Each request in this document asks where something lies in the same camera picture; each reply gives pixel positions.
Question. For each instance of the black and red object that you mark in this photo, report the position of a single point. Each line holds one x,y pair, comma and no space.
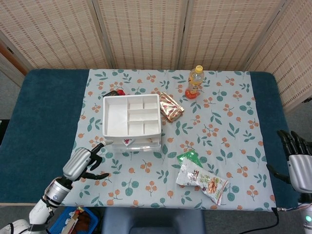
114,92

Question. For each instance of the clear plastic drawer with pencil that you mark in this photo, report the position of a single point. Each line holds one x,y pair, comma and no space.
143,147

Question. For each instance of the dark blue padded seat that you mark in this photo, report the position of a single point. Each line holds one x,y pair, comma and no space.
151,219

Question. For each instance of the orange drink bottle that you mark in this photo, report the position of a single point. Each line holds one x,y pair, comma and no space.
195,80

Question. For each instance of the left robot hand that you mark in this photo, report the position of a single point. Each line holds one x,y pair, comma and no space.
75,163

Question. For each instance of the white drawer organizer box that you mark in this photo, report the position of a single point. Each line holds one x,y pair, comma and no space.
114,117

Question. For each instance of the brown wooden door frame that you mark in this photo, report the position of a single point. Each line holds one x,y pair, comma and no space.
14,58

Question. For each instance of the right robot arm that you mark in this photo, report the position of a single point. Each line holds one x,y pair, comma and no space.
306,214

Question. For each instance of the white nut snack bag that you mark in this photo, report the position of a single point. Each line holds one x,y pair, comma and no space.
202,180

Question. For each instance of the green foil packet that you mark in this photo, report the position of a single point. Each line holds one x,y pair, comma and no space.
189,157

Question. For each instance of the floral fruit print tablecloth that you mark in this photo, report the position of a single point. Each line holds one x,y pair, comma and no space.
219,122

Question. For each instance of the teal table cover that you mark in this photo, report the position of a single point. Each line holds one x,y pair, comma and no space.
44,122

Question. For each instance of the gold red snack packet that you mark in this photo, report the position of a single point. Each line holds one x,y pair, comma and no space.
170,107

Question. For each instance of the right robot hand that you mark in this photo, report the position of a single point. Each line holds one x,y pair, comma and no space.
301,170

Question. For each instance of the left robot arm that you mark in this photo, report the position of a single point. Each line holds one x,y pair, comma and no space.
56,192

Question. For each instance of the woven bamboo folding screen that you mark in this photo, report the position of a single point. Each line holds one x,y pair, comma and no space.
146,31

